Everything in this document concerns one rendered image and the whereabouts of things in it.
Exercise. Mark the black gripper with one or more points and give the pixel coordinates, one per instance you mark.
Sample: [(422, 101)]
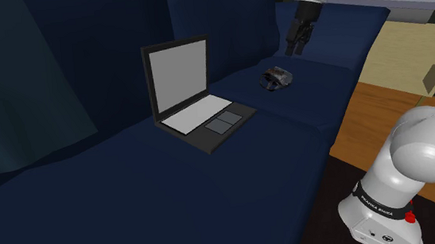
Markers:
[(308, 12)]

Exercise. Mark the black open laptop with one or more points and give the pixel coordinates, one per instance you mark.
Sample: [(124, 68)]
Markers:
[(183, 89)]

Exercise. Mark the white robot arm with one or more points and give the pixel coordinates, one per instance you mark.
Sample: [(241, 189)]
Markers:
[(418, 148)]

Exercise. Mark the dark blue sofa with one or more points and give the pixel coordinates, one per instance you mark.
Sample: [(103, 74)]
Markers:
[(138, 198)]

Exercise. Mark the dark robot stand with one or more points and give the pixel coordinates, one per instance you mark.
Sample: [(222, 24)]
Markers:
[(325, 210)]

